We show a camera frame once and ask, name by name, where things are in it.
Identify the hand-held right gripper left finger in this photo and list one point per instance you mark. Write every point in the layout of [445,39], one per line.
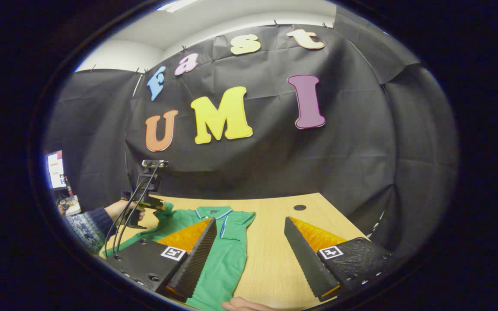
[195,263]

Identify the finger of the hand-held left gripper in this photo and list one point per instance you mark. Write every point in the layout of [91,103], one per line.
[156,203]

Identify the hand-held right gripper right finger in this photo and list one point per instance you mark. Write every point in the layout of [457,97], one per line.
[305,259]

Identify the green T-shirt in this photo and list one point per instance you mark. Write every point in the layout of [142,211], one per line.
[227,259]

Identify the white side table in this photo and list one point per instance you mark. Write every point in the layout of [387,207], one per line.
[74,206]

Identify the red bottle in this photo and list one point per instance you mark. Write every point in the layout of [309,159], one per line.
[68,185]

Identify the computer monitor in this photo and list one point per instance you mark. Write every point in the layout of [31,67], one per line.
[55,168]

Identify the black backdrop cloth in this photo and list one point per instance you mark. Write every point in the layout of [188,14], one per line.
[275,164]

